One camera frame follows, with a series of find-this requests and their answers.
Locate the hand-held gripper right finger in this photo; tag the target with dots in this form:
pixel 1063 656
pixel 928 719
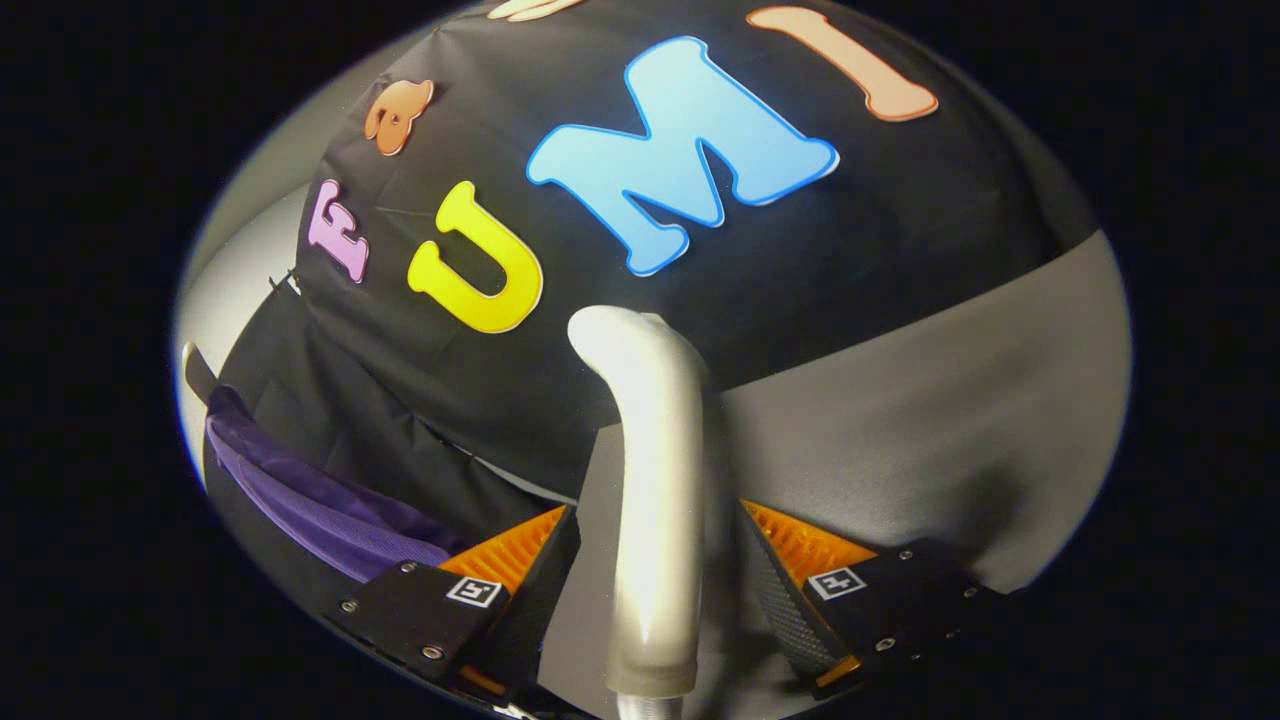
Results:
pixel 785 610

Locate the white garment steamer head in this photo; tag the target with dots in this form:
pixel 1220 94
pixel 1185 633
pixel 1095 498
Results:
pixel 655 480

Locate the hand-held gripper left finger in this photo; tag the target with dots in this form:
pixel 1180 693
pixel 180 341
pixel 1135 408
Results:
pixel 545 590

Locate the grey cabinet with black top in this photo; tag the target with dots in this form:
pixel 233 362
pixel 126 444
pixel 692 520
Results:
pixel 900 420

